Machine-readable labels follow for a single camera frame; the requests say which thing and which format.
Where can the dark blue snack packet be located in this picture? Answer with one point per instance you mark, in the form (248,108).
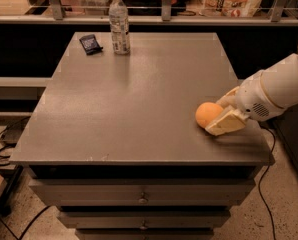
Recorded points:
(90,44)

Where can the orange fruit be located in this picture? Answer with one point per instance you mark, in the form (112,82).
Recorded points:
(207,112)

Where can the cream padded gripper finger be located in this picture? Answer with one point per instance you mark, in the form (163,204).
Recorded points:
(229,120)
(229,99)

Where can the round metal top drawer knob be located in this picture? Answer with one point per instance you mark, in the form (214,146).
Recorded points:
(143,199)

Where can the grey low bench shelf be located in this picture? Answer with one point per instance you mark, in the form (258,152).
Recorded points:
(22,88)

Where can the round metal drawer knob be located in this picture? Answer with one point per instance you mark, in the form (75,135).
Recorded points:
(143,199)
(143,225)

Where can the grey drawer cabinet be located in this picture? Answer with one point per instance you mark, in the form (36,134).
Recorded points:
(110,127)

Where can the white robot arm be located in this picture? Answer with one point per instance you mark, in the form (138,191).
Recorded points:
(281,82)

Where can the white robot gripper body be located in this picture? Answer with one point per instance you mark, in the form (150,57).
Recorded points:
(255,99)

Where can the metal railing frame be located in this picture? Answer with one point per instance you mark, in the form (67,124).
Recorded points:
(165,12)

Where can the clear plastic water bottle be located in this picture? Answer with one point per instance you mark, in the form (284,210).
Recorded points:
(119,26)

